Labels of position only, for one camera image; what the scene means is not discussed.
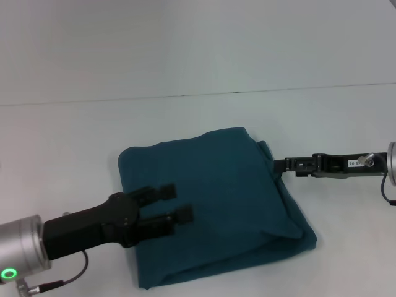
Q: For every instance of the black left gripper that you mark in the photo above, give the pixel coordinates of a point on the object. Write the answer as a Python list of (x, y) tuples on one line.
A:
[(92, 227)]

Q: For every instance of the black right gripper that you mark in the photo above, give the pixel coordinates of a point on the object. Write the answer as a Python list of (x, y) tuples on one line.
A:
[(346, 167)]

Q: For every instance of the teal blue shirt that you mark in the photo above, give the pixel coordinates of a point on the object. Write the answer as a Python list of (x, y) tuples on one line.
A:
[(216, 201)]

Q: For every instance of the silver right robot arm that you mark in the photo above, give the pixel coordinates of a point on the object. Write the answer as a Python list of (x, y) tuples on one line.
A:
[(392, 162)]

